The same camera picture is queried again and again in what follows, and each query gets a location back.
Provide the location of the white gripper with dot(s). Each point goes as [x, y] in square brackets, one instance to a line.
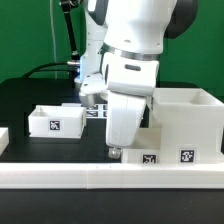
[124, 115]

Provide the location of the white front drawer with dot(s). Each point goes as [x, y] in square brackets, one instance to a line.
[146, 148]

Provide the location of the white drawer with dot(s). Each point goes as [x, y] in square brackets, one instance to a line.
[146, 148]
[57, 122]

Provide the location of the white drawer cabinet box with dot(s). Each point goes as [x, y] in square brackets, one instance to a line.
[192, 125]

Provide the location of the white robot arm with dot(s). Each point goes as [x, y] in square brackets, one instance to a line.
[130, 54]

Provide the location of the white rear drawer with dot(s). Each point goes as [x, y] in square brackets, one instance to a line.
[57, 122]

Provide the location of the white marker plate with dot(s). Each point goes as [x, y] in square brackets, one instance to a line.
[98, 111]

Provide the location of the white left side block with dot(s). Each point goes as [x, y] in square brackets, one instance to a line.
[4, 139]

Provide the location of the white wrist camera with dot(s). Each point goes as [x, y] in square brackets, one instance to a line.
[129, 76]

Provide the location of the white fence wall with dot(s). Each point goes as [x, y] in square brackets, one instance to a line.
[105, 176]

